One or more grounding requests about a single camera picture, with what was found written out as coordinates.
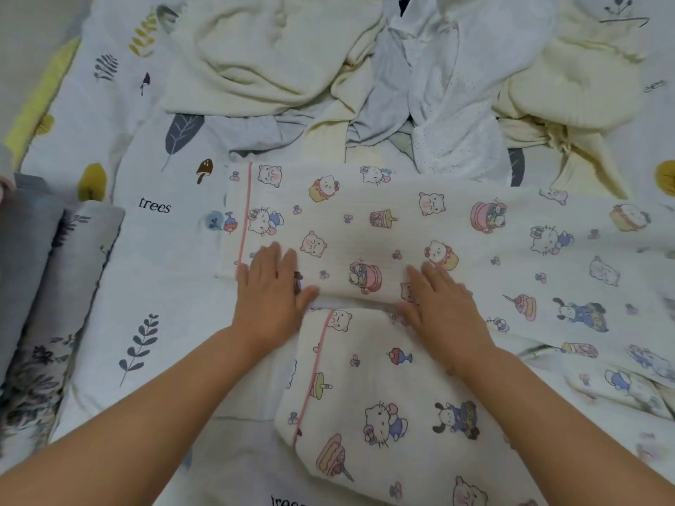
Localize person's left hand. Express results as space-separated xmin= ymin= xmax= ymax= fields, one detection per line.
xmin=230 ymin=242 xmax=320 ymax=354

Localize person's right hand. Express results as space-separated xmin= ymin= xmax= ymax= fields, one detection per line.
xmin=395 ymin=261 xmax=497 ymax=375

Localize cartoon print pyjama trousers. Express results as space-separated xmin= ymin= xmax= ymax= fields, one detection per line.
xmin=224 ymin=161 xmax=675 ymax=506

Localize bed with leaf print bedding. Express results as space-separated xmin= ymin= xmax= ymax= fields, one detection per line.
xmin=0 ymin=0 xmax=675 ymax=506

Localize light blue denim jeans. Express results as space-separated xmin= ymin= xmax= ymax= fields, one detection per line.
xmin=0 ymin=174 xmax=67 ymax=386

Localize white dotted blouse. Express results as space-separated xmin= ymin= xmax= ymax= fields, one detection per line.
xmin=195 ymin=0 xmax=560 ymax=186

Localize person's right forearm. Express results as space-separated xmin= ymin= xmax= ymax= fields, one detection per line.
xmin=454 ymin=347 xmax=675 ymax=506

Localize person's left forearm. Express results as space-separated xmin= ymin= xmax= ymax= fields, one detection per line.
xmin=0 ymin=326 xmax=276 ymax=506

